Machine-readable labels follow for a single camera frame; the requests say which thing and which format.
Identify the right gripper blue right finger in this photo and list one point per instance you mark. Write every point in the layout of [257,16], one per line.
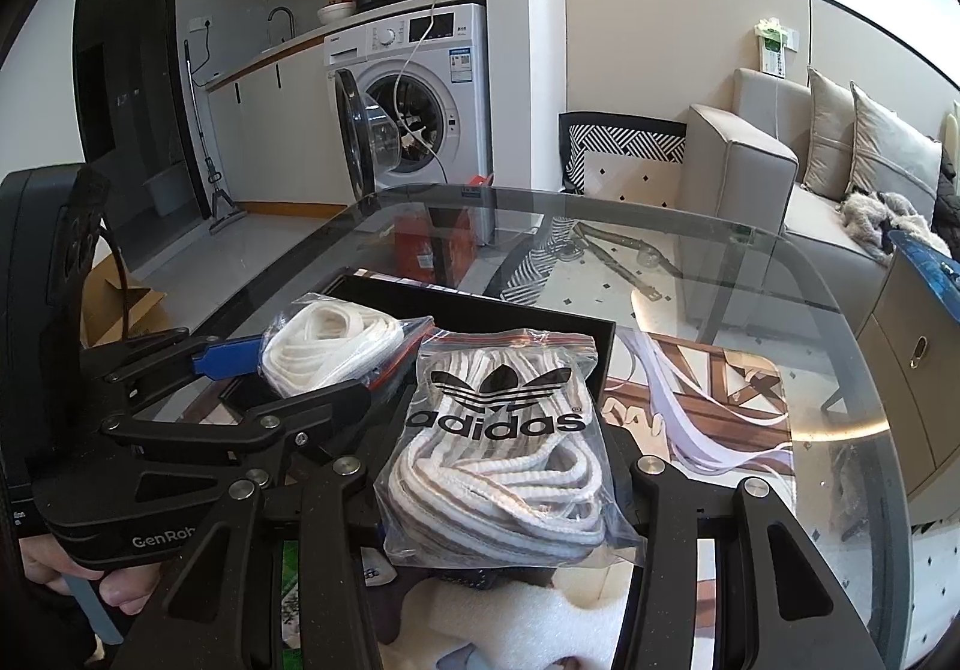
[660,613]

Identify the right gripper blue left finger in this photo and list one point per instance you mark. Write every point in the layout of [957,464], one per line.
[335,623]

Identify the green medicine sachet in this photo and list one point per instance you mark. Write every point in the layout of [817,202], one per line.
[289,599]

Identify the bagged white shoelaces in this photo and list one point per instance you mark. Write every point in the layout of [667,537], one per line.
[319,341]

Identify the bagged striped shoelaces adidas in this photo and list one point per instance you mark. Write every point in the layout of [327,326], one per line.
[501,460]

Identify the person left hand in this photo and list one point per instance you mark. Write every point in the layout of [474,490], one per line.
[46,563]

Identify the brown cardboard box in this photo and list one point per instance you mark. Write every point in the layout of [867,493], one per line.
[109,309]

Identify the black cardboard box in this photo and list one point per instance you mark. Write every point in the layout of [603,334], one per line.
[500,461]

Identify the anime printed desk mat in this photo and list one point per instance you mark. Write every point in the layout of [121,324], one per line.
[718,415]

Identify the red box on floor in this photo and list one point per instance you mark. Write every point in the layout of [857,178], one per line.
[439,244]

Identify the white front-load washing machine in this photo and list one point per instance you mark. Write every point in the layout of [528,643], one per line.
[427,72]

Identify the kitchen faucet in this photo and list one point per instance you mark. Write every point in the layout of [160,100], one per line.
[281,25]

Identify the white bowl on counter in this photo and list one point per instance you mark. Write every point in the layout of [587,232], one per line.
[335,12]

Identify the beige side cabinet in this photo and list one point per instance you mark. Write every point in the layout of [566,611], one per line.
[904,316]

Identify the beige sofa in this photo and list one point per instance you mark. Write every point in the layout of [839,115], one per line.
[747,164]

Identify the black patterned chair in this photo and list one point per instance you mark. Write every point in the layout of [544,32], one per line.
[627,136]

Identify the grey fluffy blanket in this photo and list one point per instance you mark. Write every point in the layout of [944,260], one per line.
[869,218]

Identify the beige throw pillow back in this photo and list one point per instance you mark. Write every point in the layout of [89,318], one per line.
[831,143]

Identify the black jacket on sofa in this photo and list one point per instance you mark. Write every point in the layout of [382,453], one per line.
[946,218]

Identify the grey throw pillow front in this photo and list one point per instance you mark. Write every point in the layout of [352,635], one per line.
[890,156]

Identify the wall tissue holder green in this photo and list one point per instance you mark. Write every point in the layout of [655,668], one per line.
[774,40]

